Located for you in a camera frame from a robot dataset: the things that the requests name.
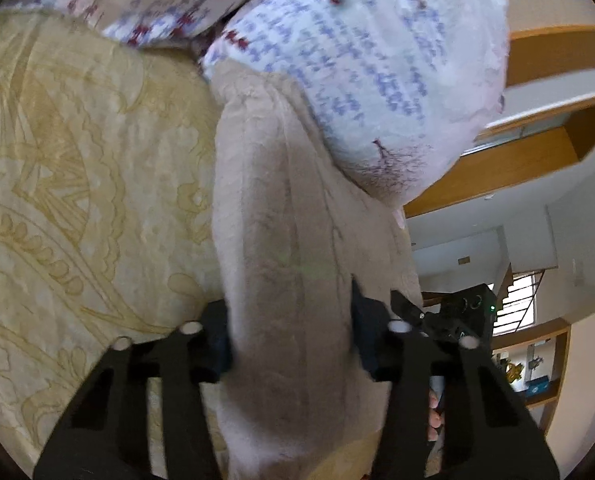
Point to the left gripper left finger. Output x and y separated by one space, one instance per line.
103 433

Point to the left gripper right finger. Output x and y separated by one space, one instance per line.
488 431

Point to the beige cable-knit sweater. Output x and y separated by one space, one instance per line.
293 237

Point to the person's right hand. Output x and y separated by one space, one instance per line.
436 420

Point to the stair railing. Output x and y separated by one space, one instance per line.
517 308

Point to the wooden shelf unit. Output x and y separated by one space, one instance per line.
536 360

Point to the yellow patterned bedspread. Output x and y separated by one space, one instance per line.
107 161

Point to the wooden headboard with grey panel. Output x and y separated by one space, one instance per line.
548 124

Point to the white blue floral right pillow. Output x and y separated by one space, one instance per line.
399 88

